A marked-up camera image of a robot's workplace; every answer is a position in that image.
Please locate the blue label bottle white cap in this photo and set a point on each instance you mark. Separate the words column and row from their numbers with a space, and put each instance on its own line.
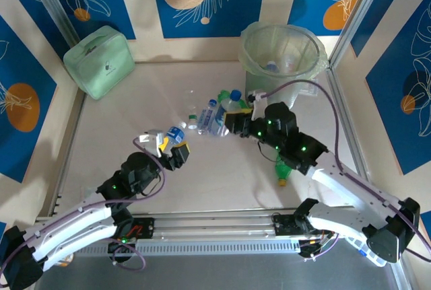
column 175, row 133

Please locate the clear bottle blue cap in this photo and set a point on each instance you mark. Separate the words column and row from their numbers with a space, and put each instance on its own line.
column 271, row 66

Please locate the clear bottle white cap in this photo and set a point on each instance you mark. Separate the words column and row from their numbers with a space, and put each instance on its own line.
column 291, row 63

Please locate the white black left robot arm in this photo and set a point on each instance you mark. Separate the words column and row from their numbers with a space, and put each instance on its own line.
column 74, row 219

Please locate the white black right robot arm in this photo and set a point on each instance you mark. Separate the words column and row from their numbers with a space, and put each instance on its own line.
column 353, row 185

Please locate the green translucent bin liner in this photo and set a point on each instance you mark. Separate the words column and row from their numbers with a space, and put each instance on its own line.
column 245, row 58

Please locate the translucent plastic bin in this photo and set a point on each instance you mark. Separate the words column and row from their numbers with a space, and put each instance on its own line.
column 262, row 44

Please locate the green soda bottle yellow cap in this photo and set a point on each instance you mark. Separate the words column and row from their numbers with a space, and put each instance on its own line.
column 283, row 172
column 223, row 96

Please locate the soda water bottle blue cap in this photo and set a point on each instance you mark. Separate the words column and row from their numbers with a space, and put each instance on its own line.
column 207, row 116

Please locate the small clear green-label bottle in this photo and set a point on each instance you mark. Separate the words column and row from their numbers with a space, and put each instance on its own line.
column 193, row 121

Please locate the clear flat plastic case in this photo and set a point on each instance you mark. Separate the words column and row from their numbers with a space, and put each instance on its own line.
column 311, row 89

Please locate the mint green zip pouch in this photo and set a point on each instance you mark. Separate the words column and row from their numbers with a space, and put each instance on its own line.
column 101, row 64

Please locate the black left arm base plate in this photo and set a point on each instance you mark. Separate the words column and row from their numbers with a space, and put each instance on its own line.
column 144, row 227

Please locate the aluminium side rail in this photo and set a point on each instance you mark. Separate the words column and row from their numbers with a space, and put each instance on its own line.
column 350, row 128
column 67, row 155

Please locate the aluminium rail frame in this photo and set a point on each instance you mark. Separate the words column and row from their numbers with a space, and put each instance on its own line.
column 219, row 226

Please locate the blue floral wall poster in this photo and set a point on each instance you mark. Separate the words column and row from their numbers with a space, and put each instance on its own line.
column 111, row 7
column 20, row 68
column 397, row 118
column 235, row 7
column 377, row 10
column 33, row 24
column 309, row 4

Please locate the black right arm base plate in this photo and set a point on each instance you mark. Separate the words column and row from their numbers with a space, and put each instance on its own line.
column 284, row 226

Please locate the aluminium corner post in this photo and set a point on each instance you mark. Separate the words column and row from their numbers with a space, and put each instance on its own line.
column 363, row 0
column 57, row 14

